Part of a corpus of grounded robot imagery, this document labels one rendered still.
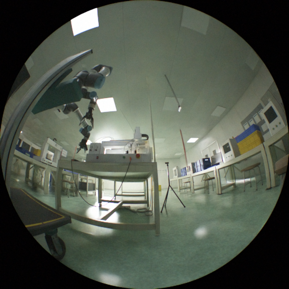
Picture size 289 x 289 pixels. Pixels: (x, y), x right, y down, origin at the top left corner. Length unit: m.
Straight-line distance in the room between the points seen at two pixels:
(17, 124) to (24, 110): 0.08
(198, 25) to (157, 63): 1.38
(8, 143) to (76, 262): 0.68
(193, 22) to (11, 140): 2.75
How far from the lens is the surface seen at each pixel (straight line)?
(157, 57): 2.33
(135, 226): 0.97
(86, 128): 1.30
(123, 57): 2.33
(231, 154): 2.57
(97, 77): 0.79
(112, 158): 0.98
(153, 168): 0.88
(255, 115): 4.01
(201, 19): 2.63
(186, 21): 2.46
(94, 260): 0.77
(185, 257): 0.76
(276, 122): 2.15
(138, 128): 1.48
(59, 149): 3.15
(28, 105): 0.61
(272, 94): 3.51
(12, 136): 0.56
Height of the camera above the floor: 0.55
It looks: 24 degrees up
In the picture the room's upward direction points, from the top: 2 degrees counter-clockwise
